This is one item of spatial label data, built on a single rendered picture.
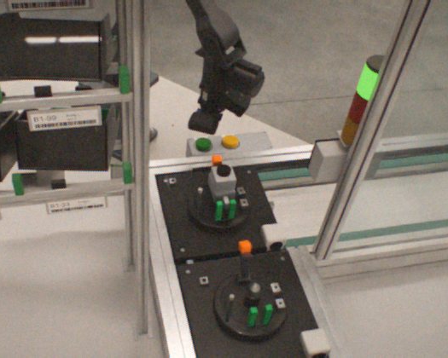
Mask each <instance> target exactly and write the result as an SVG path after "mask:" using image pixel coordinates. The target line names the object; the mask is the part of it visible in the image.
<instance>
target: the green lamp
mask: <svg viewBox="0 0 448 358"><path fill-rule="evenodd" d="M377 78H378V73H375V72H372V71H371V70H370V69H369V68H368V66H367V64H366V63H365V66H364V70H363V73H362V76H361V78H360V80H359V83H358V87H357V91H358V93H359V94H360V95H361V96H362V97H363V98H364V99H366V100H368V101H369V99H370V96H371V94H372V91H373V88H374V87H375V82H376V80H377Z"/></svg>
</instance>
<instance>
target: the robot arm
mask: <svg viewBox="0 0 448 358"><path fill-rule="evenodd" d="M185 2H186V3H187V4H188V6H189V9H190V10H191V12H192V14H193V16H194V17H195V21H196V32H197V35H198V37H199V39H200V41H201V45H202V47H200V48H199V49H198V50H196V51H195V53H196V54H197V55H198V56H201V57H202V58H203V65H202V80H201V83H200V88H199V89H201V95H200V98H199V100H198V104H200V105H201V108H199V107H198V109H197V111H195V112H193V113H192V115H191V117H190V119H189V124H188V127H189V129H190V130H195V131H199V132H202V133H206V134H209V135H214V134H215V132H216V129H217V128H218V122H219V121H220V120H221V118H222V116H223V114H222V113H221V112H222V111H224V110H225V109H227V110H229V111H230V112H232V113H234V114H235V115H236V116H237V117H241V116H242V114H243V113H244V112H246V110H247V109H248V108H249V105H250V102H251V98H254V97H256V96H257V95H258V93H259V92H260V91H261V89H262V87H263V84H264V82H265V73H264V72H262V66H259V65H257V64H253V63H251V62H249V61H246V60H244V59H242V58H243V56H244V55H245V54H246V53H247V51H246V49H245V46H244V43H243V42H242V40H241V37H240V33H239V29H238V27H237V25H236V23H234V21H233V20H232V19H231V18H230V16H229V15H228V14H227V13H226V12H224V11H223V10H222V9H220V8H219V7H218V6H217V4H216V3H215V2H214V1H213V0H185ZM231 46H233V48H234V49H233V50H232V51H231V52H230V53H229V54H226V53H225V51H226V50H227V49H229V48H230V47H231ZM103 81H105V82H107V83H108V84H111V85H112V86H114V87H117V88H118V87H119V74H118V73H117V74H106V75H105V78H104V79H103Z"/></svg>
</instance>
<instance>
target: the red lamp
mask: <svg viewBox="0 0 448 358"><path fill-rule="evenodd" d="M368 102H369V101H368V100H366V99H364V98H363V97H362V96H361V95H360V94H359V93H358V91H357V90H356V93H355V96H354V97H353V100H352V104H351V107H350V110H349V116H350V118H351V119H352V120H353V121H355V122H356V123H358V124H360V122H361V120H362V117H363V115H364V112H365V109H366V107H367V105H368Z"/></svg>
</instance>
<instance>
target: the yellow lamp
mask: <svg viewBox="0 0 448 358"><path fill-rule="evenodd" d="M358 127H359V124H358V123H356V122H355V121H353V120H352V119H351V118H350V116H349V113H348V114H347V116H346V121H345V123H344V126H343V129H342V132H341V134H340V137H341V139H342V141H343V142H344V143H346V144H347V145H349V146H351V145H352V143H353V141H354V138H355V135H356V134H357V131H358Z"/></svg>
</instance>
